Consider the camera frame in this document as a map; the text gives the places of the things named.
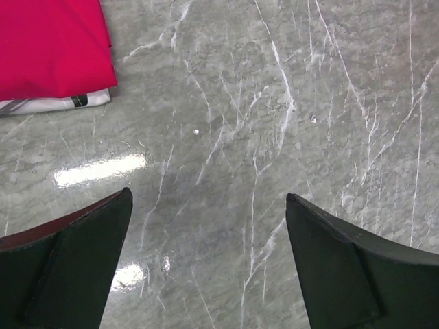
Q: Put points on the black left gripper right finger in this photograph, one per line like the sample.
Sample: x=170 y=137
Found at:
x=352 y=278

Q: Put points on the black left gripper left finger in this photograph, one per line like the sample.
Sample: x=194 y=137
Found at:
x=59 y=274

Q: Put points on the folded red t-shirt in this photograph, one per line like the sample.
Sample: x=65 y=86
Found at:
x=54 y=49

